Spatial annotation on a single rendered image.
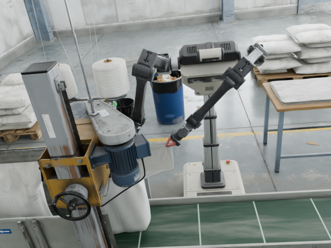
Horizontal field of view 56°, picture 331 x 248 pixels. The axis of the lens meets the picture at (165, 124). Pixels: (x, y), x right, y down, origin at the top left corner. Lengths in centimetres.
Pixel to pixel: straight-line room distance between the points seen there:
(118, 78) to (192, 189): 157
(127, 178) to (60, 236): 86
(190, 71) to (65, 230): 131
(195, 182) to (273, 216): 78
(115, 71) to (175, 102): 270
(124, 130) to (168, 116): 278
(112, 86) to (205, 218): 131
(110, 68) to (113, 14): 852
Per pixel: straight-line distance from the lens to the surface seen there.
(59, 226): 223
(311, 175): 347
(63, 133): 145
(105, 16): 1004
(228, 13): 941
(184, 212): 246
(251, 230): 235
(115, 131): 147
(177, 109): 420
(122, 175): 160
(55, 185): 165
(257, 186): 325
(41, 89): 138
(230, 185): 285
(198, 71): 209
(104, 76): 149
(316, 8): 1043
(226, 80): 165
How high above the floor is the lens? 214
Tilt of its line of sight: 30 degrees down
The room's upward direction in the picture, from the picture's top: 7 degrees counter-clockwise
